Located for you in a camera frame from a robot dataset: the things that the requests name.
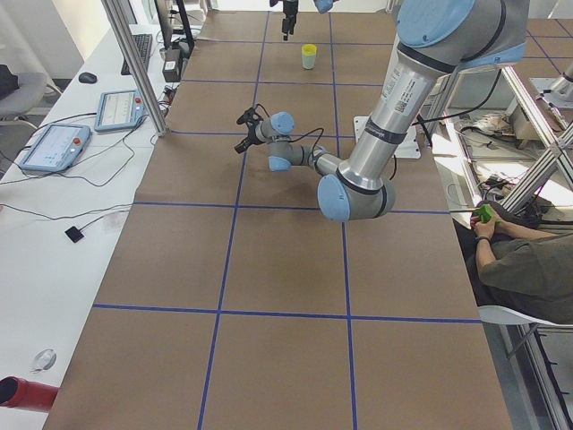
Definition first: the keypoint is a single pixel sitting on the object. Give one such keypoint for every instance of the seated person dark shirt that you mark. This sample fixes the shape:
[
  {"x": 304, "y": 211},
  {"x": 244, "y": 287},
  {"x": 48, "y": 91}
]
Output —
[{"x": 511, "y": 264}]

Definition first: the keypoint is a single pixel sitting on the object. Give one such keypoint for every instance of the red cylinder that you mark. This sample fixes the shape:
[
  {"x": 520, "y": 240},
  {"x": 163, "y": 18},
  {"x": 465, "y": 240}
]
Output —
[{"x": 17, "y": 393}]

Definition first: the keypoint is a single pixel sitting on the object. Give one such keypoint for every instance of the aluminium frame post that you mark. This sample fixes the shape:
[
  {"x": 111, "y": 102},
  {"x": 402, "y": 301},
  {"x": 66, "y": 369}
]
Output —
[{"x": 128, "y": 48}]

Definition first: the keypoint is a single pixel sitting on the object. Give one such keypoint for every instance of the black power adapter box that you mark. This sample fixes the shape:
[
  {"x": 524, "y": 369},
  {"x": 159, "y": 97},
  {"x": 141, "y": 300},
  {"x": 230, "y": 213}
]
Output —
[{"x": 172, "y": 66}]

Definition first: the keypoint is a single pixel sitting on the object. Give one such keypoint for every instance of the blue teach pendant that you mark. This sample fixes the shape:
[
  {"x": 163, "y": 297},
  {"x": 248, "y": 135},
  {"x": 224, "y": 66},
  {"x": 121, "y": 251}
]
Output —
[
  {"x": 119, "y": 110},
  {"x": 56, "y": 148}
]

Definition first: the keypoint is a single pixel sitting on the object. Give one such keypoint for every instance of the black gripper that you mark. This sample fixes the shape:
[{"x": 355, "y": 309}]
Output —
[
  {"x": 289, "y": 9},
  {"x": 253, "y": 133}
]

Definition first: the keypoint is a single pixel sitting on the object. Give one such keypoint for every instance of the yellow plastic cup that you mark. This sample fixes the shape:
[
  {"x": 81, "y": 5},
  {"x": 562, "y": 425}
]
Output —
[{"x": 309, "y": 50}]

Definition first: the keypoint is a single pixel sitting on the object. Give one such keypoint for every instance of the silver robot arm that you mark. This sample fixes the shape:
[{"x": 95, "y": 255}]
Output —
[
  {"x": 322, "y": 6},
  {"x": 435, "y": 39}
]

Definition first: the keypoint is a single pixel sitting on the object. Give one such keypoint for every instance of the small black square pad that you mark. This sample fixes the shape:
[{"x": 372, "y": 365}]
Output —
[{"x": 74, "y": 234}]

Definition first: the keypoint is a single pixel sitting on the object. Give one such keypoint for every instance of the black computer mouse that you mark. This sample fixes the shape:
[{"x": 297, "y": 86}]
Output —
[{"x": 88, "y": 78}]

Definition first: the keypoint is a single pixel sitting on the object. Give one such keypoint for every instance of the black keyboard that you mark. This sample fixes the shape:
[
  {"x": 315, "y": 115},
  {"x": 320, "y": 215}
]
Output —
[{"x": 143, "y": 44}]

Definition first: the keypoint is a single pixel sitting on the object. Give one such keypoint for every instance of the green handheld controller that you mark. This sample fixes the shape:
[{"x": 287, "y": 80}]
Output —
[{"x": 484, "y": 213}]

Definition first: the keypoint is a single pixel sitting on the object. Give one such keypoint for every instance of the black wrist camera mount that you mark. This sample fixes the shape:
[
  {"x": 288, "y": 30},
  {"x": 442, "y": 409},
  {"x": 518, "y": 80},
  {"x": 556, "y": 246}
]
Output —
[{"x": 250, "y": 117}]

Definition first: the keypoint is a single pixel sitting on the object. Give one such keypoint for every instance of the green plastic cup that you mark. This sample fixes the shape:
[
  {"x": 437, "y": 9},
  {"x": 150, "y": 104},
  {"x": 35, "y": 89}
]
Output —
[{"x": 308, "y": 61}]

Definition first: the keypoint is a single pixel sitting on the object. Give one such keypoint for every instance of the near blue teach pendant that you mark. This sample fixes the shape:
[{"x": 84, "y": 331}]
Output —
[{"x": 56, "y": 148}]

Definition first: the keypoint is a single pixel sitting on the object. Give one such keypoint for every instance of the far blue teach pendant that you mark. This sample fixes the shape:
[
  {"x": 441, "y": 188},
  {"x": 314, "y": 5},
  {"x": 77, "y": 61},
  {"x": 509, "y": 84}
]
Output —
[{"x": 119, "y": 110}]

